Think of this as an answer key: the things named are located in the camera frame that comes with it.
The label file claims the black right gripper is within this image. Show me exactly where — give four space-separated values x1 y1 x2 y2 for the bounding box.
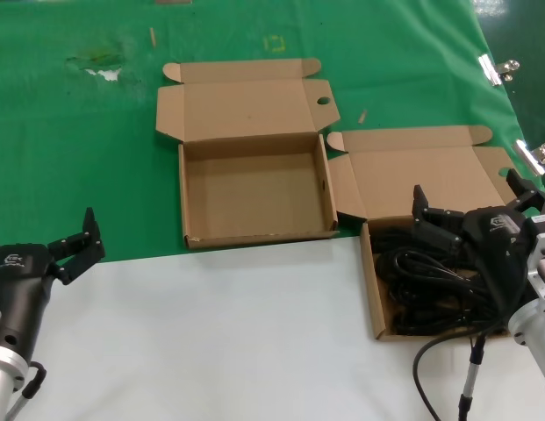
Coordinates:
411 168 545 315

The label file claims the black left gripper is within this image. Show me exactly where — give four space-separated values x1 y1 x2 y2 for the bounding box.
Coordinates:
0 207 107 360

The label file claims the open brown cardboard box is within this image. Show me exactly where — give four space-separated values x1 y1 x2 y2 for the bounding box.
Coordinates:
155 57 342 251
326 125 533 341

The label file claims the silver binder clip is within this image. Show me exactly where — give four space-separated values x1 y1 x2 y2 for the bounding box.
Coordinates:
477 53 521 87
513 139 545 177

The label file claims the green table cloth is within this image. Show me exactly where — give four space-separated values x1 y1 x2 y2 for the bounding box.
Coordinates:
0 0 545 268

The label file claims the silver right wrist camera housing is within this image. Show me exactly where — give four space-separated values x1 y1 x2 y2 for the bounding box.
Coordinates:
525 213 545 303

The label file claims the black power cable pile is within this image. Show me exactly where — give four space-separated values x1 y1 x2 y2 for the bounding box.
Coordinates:
369 217 514 337

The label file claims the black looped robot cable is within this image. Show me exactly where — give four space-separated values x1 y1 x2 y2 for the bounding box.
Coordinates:
24 360 48 399

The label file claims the thin cable with silver plug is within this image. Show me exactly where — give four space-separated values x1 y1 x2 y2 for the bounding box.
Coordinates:
456 326 488 421

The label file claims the thin grey robot cable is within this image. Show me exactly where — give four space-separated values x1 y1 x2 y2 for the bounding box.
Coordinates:
4 392 30 421

